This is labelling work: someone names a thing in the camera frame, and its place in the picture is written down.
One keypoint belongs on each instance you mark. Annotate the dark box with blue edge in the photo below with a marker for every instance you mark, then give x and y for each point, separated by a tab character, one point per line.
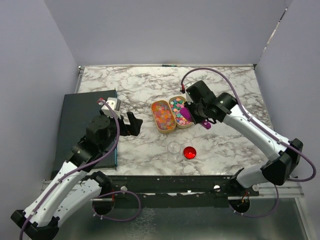
78	109

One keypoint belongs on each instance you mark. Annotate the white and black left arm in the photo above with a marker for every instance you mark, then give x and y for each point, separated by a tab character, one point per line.
73	186

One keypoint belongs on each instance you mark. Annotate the clear plastic cup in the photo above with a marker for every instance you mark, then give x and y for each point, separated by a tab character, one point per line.
173	151

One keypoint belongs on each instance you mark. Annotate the beige tray translucent star candies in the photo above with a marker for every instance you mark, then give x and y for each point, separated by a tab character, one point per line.
163	116

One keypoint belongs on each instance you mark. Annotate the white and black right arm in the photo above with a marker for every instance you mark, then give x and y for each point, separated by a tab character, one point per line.
281	153

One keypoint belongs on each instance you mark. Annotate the purple plastic scoop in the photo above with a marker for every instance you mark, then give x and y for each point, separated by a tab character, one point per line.
187	115

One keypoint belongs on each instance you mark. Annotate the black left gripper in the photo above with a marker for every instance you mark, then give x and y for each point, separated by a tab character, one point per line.
135	124

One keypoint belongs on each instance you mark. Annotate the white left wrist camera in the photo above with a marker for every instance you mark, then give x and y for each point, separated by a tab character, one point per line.
114	103

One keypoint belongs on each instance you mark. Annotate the red round lid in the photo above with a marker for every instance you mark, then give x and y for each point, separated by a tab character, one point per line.
189	152

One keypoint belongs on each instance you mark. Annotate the beige tray opaque star candies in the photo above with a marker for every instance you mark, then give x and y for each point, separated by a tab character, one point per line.
176	103

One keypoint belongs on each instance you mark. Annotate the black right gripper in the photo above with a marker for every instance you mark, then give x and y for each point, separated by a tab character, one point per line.
189	104

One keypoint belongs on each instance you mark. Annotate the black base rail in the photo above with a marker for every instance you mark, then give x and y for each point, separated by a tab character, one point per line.
167	191

